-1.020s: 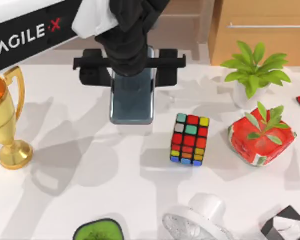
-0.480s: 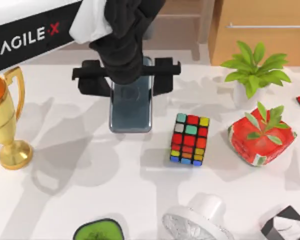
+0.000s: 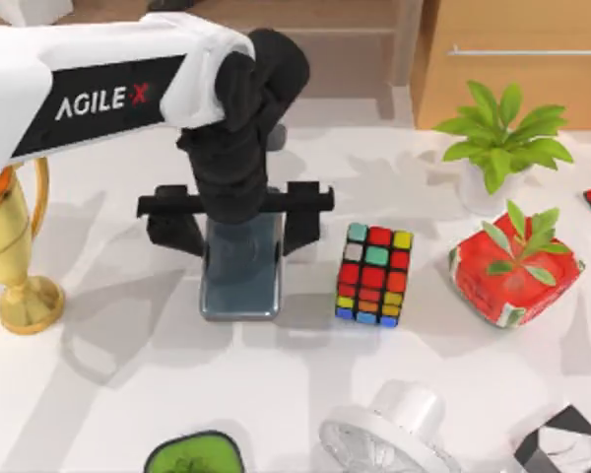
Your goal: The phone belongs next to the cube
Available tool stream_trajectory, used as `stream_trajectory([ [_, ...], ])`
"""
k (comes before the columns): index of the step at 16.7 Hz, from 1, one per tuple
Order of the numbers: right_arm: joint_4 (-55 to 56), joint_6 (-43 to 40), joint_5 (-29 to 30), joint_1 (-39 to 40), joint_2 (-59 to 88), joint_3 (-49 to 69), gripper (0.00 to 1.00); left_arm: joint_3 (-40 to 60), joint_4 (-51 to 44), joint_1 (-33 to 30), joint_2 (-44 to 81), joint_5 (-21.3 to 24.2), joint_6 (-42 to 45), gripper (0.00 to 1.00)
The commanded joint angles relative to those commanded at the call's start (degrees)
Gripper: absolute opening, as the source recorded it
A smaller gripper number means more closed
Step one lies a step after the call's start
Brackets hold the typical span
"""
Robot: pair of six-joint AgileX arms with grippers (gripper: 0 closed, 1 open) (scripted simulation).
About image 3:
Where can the white fan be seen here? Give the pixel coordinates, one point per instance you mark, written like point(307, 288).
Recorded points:
point(399, 428)

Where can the gold trophy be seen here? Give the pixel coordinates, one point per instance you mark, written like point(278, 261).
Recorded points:
point(10, 236)

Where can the colourful puzzle cube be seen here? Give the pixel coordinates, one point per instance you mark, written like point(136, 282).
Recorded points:
point(374, 276)

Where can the white plant pot with plant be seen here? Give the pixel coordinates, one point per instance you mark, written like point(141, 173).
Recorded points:
point(502, 143)

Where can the red plant pot with plant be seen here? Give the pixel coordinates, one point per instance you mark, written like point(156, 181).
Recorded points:
point(512, 276)

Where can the wooden cupboard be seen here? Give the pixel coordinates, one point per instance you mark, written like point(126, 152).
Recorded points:
point(512, 88)

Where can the dark grey smartphone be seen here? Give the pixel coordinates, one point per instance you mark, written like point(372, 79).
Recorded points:
point(241, 276)

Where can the black and green plant pot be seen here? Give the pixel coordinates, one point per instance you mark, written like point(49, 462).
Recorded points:
point(194, 453)

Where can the black and white box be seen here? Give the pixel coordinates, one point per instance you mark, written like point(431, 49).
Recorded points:
point(566, 443)

